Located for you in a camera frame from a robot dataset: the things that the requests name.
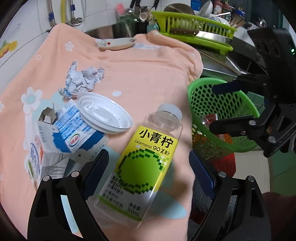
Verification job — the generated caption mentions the black white milk carton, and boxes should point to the black white milk carton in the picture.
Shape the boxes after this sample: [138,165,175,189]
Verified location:
[25,121,71,189]

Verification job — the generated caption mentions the green lime juice bottle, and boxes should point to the green lime juice bottle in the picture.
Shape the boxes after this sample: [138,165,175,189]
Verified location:
[94,103,183,227]

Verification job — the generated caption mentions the white blue milk carton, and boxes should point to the white blue milk carton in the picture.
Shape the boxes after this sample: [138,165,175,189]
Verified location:
[39,99,109,164]

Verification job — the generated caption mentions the red instant noodle cup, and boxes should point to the red instant noodle cup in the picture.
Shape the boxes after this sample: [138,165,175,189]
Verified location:
[192,113,218,155]

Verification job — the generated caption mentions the green plastic trash basket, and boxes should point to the green plastic trash basket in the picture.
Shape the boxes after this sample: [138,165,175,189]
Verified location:
[188,77,259,161]

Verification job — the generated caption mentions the red plastic stool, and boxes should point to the red plastic stool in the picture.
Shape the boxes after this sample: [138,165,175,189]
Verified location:
[209,153,236,177]

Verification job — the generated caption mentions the white ceramic bowl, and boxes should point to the white ceramic bowl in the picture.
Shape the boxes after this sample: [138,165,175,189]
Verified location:
[199,0,213,18]

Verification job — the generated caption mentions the lime green dish rack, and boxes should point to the lime green dish rack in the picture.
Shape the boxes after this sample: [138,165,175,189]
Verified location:
[152,11,236,56]

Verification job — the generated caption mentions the peach floral towel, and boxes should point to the peach floral towel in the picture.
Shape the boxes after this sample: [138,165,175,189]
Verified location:
[1,24,203,240]

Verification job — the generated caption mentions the dark green utensil holder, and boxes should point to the dark green utensil holder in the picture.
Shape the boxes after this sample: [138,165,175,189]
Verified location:
[115,14,140,38]

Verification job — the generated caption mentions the small white ceramic dish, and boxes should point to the small white ceramic dish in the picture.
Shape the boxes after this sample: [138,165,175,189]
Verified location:
[95,38,136,51]

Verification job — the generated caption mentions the cleaver with wooden handle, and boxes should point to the cleaver with wooden handle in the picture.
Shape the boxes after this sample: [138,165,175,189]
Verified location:
[170,28,232,45]

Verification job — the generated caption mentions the steel braided hose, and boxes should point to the steel braided hose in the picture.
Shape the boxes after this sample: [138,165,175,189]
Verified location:
[47,0,57,26]

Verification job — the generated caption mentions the yellow gas hose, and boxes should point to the yellow gas hose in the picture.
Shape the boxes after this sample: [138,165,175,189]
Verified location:
[60,0,67,24]

